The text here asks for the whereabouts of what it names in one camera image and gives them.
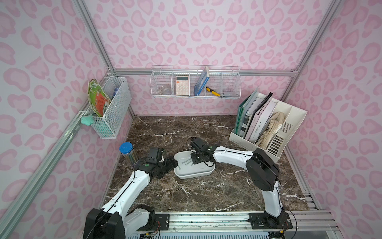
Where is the black binder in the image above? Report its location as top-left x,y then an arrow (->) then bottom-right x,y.
239,92 -> 273,138

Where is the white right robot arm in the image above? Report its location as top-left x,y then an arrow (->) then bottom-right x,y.
187,137 -> 285,218

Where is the yellow utility knife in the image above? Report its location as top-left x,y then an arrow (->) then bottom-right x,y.
206,87 -> 221,97

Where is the white wire wall shelf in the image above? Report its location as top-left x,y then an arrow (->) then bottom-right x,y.
150,65 -> 241,99

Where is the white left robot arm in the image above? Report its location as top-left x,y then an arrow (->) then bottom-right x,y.
83,147 -> 178,239

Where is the green folder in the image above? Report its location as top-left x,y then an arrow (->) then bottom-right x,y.
233,88 -> 259,135

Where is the beige desktop file organizer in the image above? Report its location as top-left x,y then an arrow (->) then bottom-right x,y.
229,93 -> 307,162

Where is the mint green wall hook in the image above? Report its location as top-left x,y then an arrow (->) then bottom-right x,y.
81,115 -> 95,126

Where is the white calculator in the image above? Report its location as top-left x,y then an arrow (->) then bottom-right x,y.
175,76 -> 190,96

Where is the green red snack bag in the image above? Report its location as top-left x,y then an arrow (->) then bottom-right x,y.
88,79 -> 111,117

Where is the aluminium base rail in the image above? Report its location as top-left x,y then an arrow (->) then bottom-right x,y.
154,210 -> 339,234

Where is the blue lidded metal can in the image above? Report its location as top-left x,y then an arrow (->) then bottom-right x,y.
119,142 -> 139,168

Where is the pink white binder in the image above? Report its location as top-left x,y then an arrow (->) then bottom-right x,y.
245,99 -> 277,144

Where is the beige paper stack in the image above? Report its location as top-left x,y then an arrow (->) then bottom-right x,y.
256,112 -> 285,150

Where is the white mesh wall basket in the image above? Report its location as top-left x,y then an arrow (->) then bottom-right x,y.
90,76 -> 132,139

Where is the white plastic storage box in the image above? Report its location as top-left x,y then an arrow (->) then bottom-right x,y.
174,151 -> 215,179

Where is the clear tape roll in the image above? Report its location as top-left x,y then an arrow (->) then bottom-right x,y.
160,85 -> 172,96

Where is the blue book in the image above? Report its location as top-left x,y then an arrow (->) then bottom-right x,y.
194,66 -> 210,96

